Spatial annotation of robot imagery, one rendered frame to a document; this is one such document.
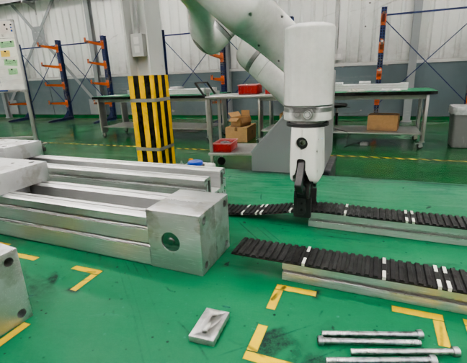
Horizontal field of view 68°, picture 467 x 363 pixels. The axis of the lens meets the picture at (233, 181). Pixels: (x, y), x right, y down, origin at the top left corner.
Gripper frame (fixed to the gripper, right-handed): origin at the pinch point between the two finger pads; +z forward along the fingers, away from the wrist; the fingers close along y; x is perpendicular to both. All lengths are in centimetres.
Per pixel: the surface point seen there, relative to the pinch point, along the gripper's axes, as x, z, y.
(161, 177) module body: 29.2, -4.2, -5.0
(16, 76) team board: 490, -35, 307
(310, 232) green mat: -2.0, 3.9, -4.8
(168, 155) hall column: 213, 64, 272
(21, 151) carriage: 76, -7, -1
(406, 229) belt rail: -17.6, 2.5, -1.4
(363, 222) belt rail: -10.7, 1.8, -2.1
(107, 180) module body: 44.9, -2.0, -4.0
